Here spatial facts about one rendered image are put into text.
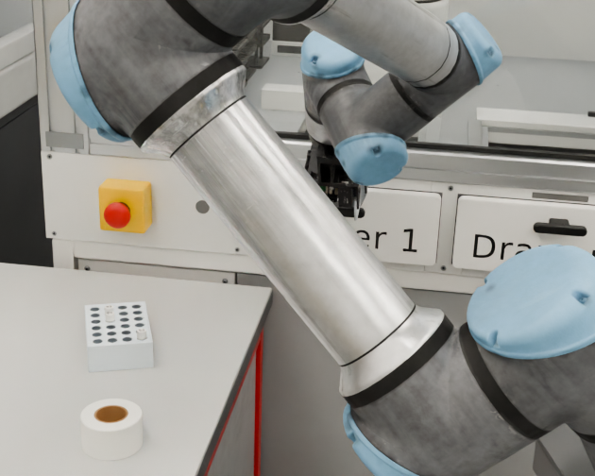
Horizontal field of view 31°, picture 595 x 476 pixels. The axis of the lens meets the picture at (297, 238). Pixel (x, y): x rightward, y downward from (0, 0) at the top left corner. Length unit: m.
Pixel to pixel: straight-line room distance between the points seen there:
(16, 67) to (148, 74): 1.57
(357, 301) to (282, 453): 0.95
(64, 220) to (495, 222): 0.67
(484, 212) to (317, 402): 0.44
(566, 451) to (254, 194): 0.42
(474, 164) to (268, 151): 0.70
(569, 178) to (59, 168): 0.77
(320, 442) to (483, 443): 0.91
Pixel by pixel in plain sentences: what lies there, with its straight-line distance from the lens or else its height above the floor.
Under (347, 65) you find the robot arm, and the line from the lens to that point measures 1.25.
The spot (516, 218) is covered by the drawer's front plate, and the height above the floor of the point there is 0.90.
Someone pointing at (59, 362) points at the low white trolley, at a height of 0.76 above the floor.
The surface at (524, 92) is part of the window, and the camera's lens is 1.55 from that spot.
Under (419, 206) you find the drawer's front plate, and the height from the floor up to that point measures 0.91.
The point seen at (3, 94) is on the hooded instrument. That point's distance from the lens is 2.38.
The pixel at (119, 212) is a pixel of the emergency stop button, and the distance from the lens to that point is 1.59.
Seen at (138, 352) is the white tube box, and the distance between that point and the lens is 1.40.
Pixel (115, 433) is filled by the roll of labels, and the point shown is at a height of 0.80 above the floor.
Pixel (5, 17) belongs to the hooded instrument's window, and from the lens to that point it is 2.43.
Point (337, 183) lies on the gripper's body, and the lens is 1.40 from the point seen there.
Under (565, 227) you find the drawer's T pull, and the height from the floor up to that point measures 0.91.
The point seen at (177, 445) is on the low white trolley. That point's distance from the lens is 1.26.
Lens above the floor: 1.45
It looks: 22 degrees down
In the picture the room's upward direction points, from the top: 2 degrees clockwise
